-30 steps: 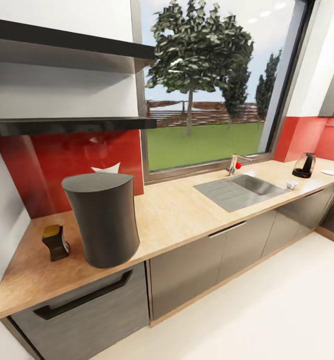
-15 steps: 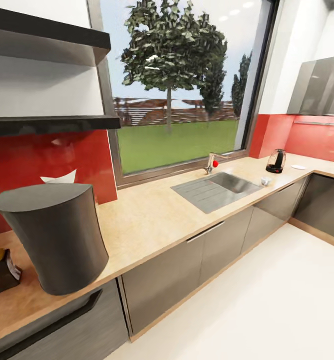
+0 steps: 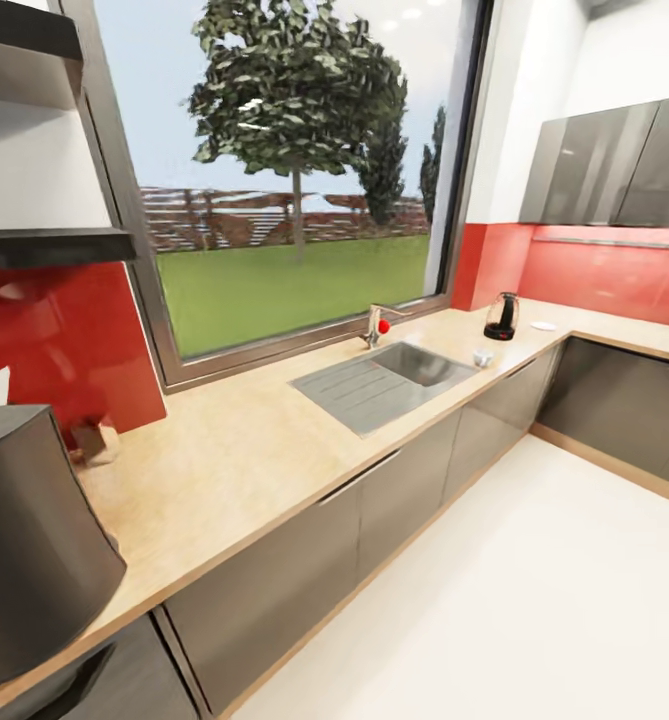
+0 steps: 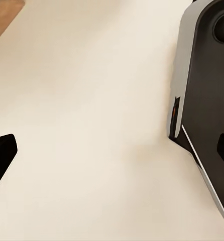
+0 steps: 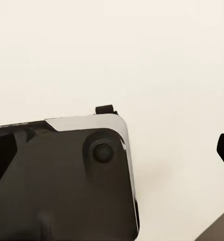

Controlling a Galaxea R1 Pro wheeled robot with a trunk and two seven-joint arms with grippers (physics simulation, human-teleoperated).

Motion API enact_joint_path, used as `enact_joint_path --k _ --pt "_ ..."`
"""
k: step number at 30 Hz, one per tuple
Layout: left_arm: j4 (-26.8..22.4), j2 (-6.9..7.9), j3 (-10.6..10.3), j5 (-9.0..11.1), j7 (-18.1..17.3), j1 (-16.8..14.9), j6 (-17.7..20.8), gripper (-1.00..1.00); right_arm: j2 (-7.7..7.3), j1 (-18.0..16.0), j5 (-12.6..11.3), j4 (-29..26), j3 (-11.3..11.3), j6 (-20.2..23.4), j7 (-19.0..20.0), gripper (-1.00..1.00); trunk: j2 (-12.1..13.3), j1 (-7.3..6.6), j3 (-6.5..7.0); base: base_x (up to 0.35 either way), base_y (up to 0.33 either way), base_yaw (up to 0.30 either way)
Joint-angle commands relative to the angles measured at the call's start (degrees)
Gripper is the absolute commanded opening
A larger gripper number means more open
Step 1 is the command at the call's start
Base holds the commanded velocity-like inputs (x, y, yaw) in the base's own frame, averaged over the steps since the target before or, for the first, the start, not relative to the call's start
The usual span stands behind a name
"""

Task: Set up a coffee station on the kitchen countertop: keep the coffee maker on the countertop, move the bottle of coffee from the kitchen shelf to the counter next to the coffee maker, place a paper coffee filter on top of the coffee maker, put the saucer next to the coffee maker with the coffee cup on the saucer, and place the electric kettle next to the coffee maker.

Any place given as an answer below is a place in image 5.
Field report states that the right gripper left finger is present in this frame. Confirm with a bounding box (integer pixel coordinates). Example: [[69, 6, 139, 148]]
[[0, 133, 18, 180]]

